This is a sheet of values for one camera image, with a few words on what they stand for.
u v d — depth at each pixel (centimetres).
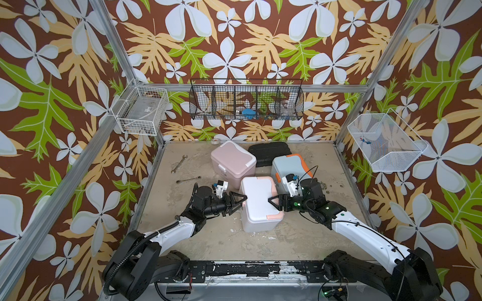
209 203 68
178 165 111
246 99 99
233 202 71
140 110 86
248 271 75
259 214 73
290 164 91
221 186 78
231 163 92
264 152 112
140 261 42
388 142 82
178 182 101
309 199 62
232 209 76
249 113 94
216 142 120
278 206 72
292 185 73
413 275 39
